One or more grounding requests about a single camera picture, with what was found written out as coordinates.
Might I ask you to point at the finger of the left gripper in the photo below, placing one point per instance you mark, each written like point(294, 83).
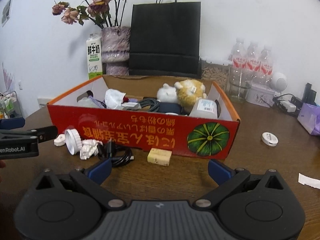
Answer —
point(12, 123)
point(41, 134)

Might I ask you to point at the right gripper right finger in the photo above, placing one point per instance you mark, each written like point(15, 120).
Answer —
point(246, 204)

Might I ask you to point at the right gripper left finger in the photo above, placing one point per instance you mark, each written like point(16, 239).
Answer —
point(70, 204)

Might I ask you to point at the iridescent white plastic bag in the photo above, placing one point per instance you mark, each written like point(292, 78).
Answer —
point(87, 102)

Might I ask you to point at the white plastic bottle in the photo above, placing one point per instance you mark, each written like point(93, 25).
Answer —
point(204, 108)

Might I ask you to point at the white yellow plush hamster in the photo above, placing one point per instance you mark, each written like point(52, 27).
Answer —
point(185, 93)

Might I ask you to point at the small white cap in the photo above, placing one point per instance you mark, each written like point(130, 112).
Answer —
point(60, 140)

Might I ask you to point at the white screw lid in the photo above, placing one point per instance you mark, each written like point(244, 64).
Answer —
point(73, 141)

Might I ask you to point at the white paper slip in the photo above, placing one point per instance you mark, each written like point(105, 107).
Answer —
point(312, 182)

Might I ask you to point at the crumpled white tissue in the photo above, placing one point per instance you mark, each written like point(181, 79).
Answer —
point(89, 148)

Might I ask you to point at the lavender knitted cloth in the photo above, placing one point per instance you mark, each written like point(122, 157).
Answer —
point(99, 104)

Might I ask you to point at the small white round case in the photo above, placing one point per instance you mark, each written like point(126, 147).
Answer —
point(269, 139)

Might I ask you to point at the green white milk carton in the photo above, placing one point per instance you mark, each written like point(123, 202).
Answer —
point(94, 61)

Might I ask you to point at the purple tissue pack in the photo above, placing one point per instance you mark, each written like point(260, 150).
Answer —
point(309, 118)

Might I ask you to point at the beige eraser block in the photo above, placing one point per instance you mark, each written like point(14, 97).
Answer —
point(159, 157)

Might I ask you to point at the cardboard box orange red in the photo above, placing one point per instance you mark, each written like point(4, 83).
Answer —
point(182, 135)

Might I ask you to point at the purple marbled vase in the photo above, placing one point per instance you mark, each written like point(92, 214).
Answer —
point(115, 50)

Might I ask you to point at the black upright device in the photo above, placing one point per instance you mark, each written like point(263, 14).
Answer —
point(309, 95)

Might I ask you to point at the empty glass cup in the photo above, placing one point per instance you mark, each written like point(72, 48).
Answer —
point(238, 89)

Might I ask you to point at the navy blue pouch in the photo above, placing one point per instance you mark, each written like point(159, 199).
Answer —
point(168, 107)

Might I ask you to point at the white round speaker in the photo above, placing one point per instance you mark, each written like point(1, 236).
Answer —
point(278, 82)

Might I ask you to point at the water bottle middle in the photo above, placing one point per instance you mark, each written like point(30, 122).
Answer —
point(253, 62)

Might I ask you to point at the water bottle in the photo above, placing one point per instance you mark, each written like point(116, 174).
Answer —
point(266, 65)
point(238, 59)
point(253, 62)

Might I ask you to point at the water bottle right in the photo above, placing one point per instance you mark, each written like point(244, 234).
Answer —
point(266, 65)

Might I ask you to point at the water bottle left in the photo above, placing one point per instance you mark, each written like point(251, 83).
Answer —
point(238, 59)

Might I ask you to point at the dried pink rose bouquet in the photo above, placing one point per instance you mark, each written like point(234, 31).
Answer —
point(103, 13)

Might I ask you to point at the clear seed storage container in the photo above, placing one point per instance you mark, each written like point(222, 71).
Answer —
point(217, 71)

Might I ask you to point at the black paper shopping bag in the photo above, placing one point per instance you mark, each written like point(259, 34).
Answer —
point(165, 39)

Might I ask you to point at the white charger with cables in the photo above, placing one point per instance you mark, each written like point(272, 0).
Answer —
point(288, 103)

